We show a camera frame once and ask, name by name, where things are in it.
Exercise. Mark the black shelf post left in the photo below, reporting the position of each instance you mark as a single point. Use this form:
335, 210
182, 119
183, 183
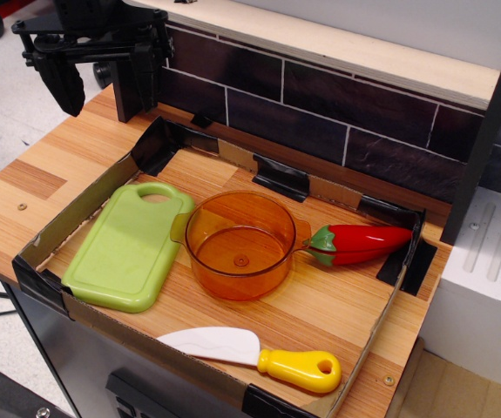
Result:
128, 102

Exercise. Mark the green cutting board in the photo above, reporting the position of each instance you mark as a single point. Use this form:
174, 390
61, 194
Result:
125, 258

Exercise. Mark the black shelf post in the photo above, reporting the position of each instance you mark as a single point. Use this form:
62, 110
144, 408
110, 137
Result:
128, 102
480, 155

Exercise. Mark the orange transparent pot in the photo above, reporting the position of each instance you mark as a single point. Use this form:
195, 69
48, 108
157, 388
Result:
240, 243

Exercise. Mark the black shelf post right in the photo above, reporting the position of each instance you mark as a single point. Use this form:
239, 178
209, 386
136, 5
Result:
480, 155

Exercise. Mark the white sink drainboard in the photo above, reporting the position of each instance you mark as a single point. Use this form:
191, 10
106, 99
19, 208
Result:
463, 324

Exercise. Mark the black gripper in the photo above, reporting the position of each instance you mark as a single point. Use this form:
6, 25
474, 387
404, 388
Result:
80, 32

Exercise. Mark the white knife yellow handle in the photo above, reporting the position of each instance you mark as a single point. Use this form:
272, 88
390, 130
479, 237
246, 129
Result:
315, 371

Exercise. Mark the red toy chili pepper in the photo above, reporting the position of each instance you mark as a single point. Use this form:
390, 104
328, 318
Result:
338, 245

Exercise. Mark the light wooden shelf board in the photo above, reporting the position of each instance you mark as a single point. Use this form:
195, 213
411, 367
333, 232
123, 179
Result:
384, 62

